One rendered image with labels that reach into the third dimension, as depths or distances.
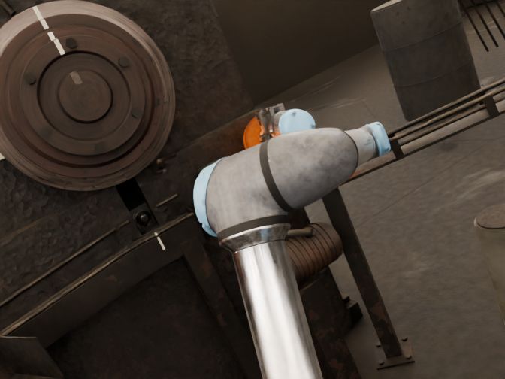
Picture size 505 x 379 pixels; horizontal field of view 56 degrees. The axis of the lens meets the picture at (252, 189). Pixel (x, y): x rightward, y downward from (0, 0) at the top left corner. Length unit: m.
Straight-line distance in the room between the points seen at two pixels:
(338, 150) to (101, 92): 0.66
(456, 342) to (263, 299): 1.06
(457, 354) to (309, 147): 1.08
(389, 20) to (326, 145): 2.99
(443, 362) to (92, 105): 1.23
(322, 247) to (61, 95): 0.78
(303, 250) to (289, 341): 0.66
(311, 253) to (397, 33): 2.52
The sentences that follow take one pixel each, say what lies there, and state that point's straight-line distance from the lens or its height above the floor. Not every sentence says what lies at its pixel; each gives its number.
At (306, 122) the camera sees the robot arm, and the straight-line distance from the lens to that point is 1.07.
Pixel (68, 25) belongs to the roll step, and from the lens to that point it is 1.29.
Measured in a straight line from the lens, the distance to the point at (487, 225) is 1.17.
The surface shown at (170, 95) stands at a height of 1.03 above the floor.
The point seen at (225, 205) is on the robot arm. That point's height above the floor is 0.88.
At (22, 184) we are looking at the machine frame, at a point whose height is 0.98.
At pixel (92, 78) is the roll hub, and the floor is 1.15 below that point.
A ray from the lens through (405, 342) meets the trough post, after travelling 1.72.
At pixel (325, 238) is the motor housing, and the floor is 0.50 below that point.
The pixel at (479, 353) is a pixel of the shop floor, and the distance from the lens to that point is 1.63.
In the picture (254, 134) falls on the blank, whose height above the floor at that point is 0.83.
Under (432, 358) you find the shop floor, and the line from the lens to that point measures 1.65.
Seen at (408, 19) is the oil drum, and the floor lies 0.75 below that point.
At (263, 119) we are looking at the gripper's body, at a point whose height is 0.88.
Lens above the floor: 1.09
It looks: 17 degrees down
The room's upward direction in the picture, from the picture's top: 24 degrees counter-clockwise
